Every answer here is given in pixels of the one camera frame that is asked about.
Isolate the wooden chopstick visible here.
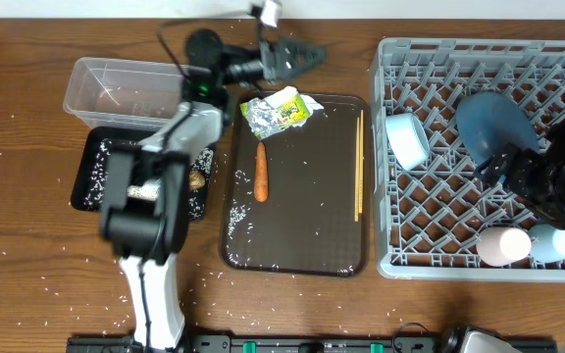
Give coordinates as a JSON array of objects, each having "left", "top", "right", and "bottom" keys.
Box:
[
  {"left": 357, "top": 110, "right": 364, "bottom": 218},
  {"left": 354, "top": 117, "right": 360, "bottom": 223}
]

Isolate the clear plastic bin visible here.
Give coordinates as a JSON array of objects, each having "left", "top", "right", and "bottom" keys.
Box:
[{"left": 63, "top": 57, "right": 182, "bottom": 131}]

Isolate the brown mushroom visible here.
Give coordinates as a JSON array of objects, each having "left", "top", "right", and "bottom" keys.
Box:
[{"left": 188, "top": 170, "right": 206, "bottom": 191}]

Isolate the right wooden chopstick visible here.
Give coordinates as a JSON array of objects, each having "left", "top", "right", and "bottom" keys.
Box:
[{"left": 357, "top": 110, "right": 364, "bottom": 218}]

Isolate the pink cup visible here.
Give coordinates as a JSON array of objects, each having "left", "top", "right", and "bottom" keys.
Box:
[{"left": 476, "top": 227, "right": 532, "bottom": 267}]

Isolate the grey dishwasher rack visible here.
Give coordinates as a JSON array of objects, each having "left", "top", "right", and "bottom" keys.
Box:
[{"left": 370, "top": 37, "right": 565, "bottom": 282}]

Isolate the white crumpled tissue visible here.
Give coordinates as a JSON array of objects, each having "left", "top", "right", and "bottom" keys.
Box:
[{"left": 268, "top": 86, "right": 324, "bottom": 127}]

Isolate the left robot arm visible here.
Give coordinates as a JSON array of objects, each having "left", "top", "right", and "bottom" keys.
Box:
[{"left": 100, "top": 29, "right": 327, "bottom": 352}]

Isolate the black plastic tray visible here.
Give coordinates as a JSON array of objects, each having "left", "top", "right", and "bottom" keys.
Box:
[{"left": 71, "top": 126, "right": 215, "bottom": 222}]

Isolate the orange carrot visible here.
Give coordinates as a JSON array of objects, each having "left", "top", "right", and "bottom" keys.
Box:
[{"left": 254, "top": 142, "right": 269, "bottom": 202}]

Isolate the light blue rice bowl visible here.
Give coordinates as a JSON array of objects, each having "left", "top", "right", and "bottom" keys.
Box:
[{"left": 385, "top": 113, "right": 431, "bottom": 171}]

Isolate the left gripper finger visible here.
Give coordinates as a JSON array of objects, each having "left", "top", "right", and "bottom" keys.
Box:
[
  {"left": 275, "top": 37, "right": 327, "bottom": 64},
  {"left": 282, "top": 58, "right": 324, "bottom": 81}
]

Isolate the yellow green snack packet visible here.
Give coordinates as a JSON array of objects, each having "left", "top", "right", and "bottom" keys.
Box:
[{"left": 276, "top": 94, "right": 311, "bottom": 128}]

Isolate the blue plate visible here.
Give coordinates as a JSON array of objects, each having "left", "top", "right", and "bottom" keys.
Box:
[{"left": 455, "top": 92, "right": 539, "bottom": 166}]

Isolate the brown serving tray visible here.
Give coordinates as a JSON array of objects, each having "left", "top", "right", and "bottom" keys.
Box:
[{"left": 220, "top": 94, "right": 370, "bottom": 277}]

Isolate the blue cup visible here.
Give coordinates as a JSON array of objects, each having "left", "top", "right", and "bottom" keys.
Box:
[{"left": 528, "top": 224, "right": 565, "bottom": 263}]

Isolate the left wooden chopstick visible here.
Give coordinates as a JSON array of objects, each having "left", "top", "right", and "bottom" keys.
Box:
[{"left": 354, "top": 117, "right": 360, "bottom": 223}]

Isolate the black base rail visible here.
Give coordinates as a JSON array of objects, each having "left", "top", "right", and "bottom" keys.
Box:
[{"left": 66, "top": 335, "right": 558, "bottom": 353}]

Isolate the silver foil wrapper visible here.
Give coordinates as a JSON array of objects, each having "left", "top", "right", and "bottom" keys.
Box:
[{"left": 239, "top": 98, "right": 283, "bottom": 140}]

